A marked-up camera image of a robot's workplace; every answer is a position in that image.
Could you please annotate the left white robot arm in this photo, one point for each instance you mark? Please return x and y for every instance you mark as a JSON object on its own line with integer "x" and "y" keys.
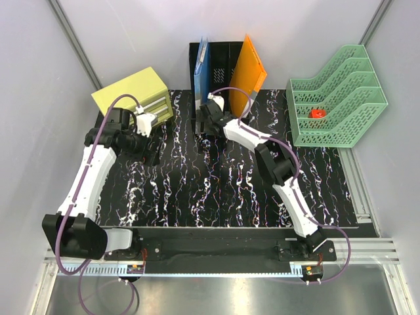
{"x": 78, "y": 211}

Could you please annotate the orange folder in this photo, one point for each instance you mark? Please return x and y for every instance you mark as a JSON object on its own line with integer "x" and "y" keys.
{"x": 249, "y": 76}

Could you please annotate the black magazine file holder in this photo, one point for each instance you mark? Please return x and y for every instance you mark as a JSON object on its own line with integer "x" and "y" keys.
{"x": 219, "y": 65}

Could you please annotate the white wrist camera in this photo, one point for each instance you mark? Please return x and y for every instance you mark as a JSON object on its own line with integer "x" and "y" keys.
{"x": 144, "y": 121}
{"x": 217, "y": 99}

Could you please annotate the aluminium frame rail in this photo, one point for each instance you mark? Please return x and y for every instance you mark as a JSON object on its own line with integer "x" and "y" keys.
{"x": 365, "y": 278}

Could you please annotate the black marble desk mat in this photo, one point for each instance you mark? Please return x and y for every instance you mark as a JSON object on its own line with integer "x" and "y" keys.
{"x": 203, "y": 181}

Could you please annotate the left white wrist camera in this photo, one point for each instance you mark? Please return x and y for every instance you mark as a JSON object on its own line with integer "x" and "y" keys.
{"x": 144, "y": 121}

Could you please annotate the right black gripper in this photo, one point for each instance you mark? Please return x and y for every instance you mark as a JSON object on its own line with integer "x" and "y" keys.
{"x": 205, "y": 130}

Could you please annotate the small red object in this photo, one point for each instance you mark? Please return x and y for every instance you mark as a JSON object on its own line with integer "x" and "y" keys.
{"x": 317, "y": 114}

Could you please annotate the yellow-green drawer cabinet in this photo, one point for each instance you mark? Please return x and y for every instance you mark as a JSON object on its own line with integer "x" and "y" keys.
{"x": 146, "y": 87}

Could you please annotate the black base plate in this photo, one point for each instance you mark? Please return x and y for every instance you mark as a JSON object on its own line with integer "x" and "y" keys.
{"x": 161, "y": 243}

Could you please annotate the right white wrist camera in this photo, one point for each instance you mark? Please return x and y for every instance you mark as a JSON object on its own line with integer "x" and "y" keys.
{"x": 217, "y": 99}

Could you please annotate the green mesh file organizer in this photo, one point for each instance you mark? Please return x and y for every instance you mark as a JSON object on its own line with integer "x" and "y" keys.
{"x": 348, "y": 89}

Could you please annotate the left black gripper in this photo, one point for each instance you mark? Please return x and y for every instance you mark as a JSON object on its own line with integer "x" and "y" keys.
{"x": 151, "y": 157}

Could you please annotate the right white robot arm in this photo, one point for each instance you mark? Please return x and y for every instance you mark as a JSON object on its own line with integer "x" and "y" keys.
{"x": 278, "y": 167}

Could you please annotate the blue folder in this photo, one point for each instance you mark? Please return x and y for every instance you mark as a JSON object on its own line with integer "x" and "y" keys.
{"x": 201, "y": 73}

